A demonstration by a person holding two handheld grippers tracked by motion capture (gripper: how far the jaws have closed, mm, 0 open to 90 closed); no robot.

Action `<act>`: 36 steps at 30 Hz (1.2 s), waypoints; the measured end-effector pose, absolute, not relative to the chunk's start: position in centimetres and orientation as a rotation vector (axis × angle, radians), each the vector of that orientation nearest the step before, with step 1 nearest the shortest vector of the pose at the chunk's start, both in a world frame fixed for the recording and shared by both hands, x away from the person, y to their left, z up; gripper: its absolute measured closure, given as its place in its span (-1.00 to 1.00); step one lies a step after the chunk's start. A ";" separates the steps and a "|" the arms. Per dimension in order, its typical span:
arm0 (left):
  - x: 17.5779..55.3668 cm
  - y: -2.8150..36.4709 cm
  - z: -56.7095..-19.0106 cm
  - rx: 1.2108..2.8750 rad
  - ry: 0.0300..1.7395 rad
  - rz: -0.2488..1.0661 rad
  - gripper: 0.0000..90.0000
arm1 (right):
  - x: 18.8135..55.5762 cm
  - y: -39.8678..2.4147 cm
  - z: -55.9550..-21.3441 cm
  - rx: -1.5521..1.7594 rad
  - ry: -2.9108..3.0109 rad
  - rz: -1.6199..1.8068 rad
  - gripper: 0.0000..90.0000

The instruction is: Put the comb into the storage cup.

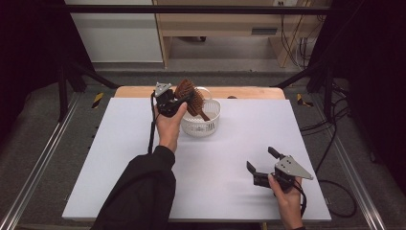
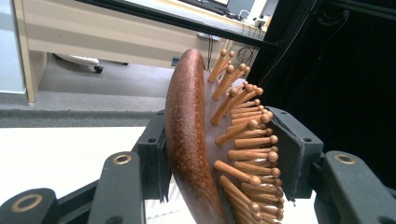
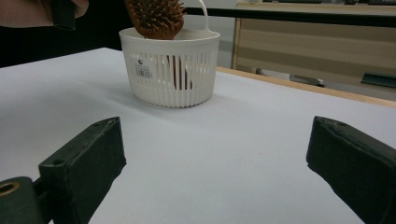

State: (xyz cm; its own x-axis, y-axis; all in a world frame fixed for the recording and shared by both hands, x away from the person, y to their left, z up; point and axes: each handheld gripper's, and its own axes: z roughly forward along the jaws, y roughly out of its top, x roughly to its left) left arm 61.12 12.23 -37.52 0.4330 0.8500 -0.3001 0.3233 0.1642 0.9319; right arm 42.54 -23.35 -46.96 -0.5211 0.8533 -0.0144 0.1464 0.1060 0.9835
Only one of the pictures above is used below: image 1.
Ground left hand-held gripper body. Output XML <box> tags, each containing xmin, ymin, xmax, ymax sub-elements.
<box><xmin>153</xmin><ymin>81</ymin><xmax>180</xmax><ymax>118</ymax></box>

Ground yellow black floor tape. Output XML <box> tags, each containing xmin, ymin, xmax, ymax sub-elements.
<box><xmin>91</xmin><ymin>91</ymin><xmax>105</xmax><ymax>110</ymax></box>
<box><xmin>296</xmin><ymin>93</ymin><xmax>315</xmax><ymax>108</ymax></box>

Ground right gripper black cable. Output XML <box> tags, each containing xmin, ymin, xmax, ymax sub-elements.
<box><xmin>293</xmin><ymin>179</ymin><xmax>358</xmax><ymax>219</ymax></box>

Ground cables behind desk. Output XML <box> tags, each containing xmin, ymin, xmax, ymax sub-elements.
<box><xmin>278</xmin><ymin>0</ymin><xmax>322</xmax><ymax>70</ymax></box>

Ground brown wooden hairbrush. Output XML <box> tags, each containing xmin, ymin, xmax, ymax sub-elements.
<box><xmin>173</xmin><ymin>78</ymin><xmax>212</xmax><ymax>123</ymax></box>

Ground black floor cables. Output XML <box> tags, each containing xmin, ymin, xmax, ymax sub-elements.
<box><xmin>299</xmin><ymin>80</ymin><xmax>352</xmax><ymax>175</ymax></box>

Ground person's right hand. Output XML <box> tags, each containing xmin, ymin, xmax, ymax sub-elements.
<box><xmin>267</xmin><ymin>173</ymin><xmax>305</xmax><ymax>230</ymax></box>

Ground white plastic basket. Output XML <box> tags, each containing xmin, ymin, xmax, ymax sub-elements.
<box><xmin>179</xmin><ymin>86</ymin><xmax>222</xmax><ymax>138</ymax></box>

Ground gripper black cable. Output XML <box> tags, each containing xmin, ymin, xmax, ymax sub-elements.
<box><xmin>147</xmin><ymin>90</ymin><xmax>159</xmax><ymax>155</ymax></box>
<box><xmin>293</xmin><ymin>179</ymin><xmax>358</xmax><ymax>219</ymax></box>

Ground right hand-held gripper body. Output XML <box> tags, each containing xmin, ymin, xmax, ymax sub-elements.
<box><xmin>253</xmin><ymin>154</ymin><xmax>315</xmax><ymax>193</ymax></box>

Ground black curtain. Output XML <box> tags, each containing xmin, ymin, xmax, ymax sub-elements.
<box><xmin>308</xmin><ymin>0</ymin><xmax>406</xmax><ymax>188</ymax></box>
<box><xmin>0</xmin><ymin>0</ymin><xmax>94</xmax><ymax>143</ymax></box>

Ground black horizontal frame bar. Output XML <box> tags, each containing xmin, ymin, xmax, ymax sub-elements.
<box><xmin>63</xmin><ymin>4</ymin><xmax>334</xmax><ymax>15</ymax></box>

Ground white cabinet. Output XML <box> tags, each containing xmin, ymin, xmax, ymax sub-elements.
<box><xmin>63</xmin><ymin>0</ymin><xmax>165</xmax><ymax>64</ymax></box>

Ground person's left hand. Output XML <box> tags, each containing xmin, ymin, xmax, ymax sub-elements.
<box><xmin>153</xmin><ymin>102</ymin><xmax>189</xmax><ymax>154</ymax></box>

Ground aluminium floor rail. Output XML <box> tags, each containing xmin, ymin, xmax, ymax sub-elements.
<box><xmin>0</xmin><ymin>92</ymin><xmax>82</xmax><ymax>230</ymax></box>
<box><xmin>310</xmin><ymin>95</ymin><xmax>388</xmax><ymax>230</ymax></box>

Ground black metal frame strut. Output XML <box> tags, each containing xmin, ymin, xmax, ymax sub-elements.
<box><xmin>56</xmin><ymin>59</ymin><xmax>121</xmax><ymax>123</ymax></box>
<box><xmin>270</xmin><ymin>60</ymin><xmax>335</xmax><ymax>123</ymax></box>

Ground light wooden desk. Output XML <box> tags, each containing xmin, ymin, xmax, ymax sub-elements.
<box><xmin>152</xmin><ymin>0</ymin><xmax>331</xmax><ymax>69</ymax></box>

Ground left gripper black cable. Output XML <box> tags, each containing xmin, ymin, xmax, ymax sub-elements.
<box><xmin>147</xmin><ymin>90</ymin><xmax>159</xmax><ymax>155</ymax></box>

